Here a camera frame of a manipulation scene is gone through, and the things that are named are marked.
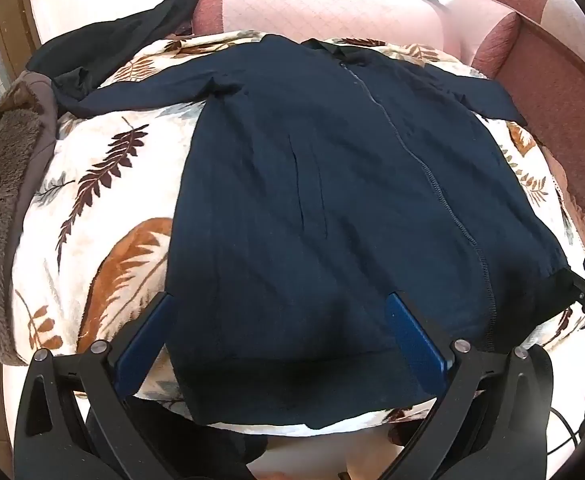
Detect navy blue zip garment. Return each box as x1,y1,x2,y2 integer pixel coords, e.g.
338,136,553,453
67,35,573,429

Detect leaf print fleece blanket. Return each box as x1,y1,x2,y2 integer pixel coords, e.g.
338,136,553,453
12,30,585,438

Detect pink quilted pillow right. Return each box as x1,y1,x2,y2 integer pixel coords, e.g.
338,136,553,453
445,0,521,79

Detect pink quilted pillow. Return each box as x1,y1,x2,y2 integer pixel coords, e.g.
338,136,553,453
192,0,461,55
445,0,521,79

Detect brown fuzzy blanket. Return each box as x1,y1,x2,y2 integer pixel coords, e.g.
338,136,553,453
0,70,58,365

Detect black garment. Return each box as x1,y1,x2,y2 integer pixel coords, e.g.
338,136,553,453
26,0,199,101

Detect pink quilted pillow left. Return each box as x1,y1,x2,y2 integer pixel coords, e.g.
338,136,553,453
192,0,461,55

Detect black cable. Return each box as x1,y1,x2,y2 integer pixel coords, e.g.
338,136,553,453
546,406,585,456

